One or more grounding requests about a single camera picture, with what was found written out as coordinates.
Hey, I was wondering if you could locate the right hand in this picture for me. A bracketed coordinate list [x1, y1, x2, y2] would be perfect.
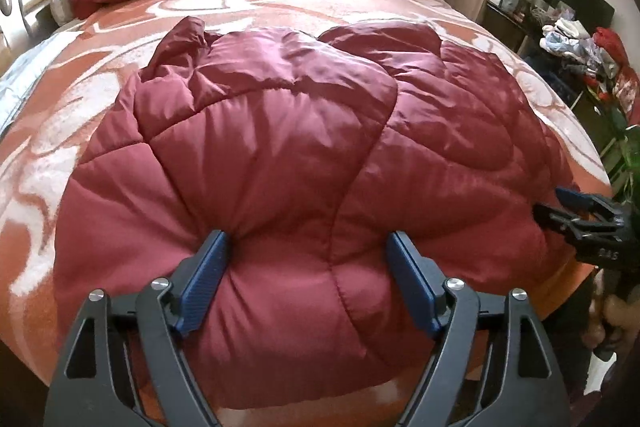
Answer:
[582, 270, 639, 359]

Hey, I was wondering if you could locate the dark side table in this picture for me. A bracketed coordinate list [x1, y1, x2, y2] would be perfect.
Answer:
[480, 2, 625, 179]

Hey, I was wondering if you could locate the pile of clothes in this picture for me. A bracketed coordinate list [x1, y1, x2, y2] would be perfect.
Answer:
[539, 18, 639, 126]

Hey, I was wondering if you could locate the dark red quilted puffer coat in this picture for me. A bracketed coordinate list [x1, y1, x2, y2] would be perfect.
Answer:
[53, 17, 582, 410]

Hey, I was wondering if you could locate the orange white patterned blanket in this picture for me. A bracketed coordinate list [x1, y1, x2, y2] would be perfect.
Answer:
[1, 0, 611, 389]

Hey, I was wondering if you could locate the black television screen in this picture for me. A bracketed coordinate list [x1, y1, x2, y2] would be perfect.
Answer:
[544, 0, 615, 34]

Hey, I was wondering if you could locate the white pillow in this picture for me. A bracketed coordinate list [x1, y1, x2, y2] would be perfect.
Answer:
[49, 0, 74, 27]

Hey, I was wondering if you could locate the grey white bed sheet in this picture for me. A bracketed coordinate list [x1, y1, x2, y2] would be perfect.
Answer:
[0, 30, 80, 136]

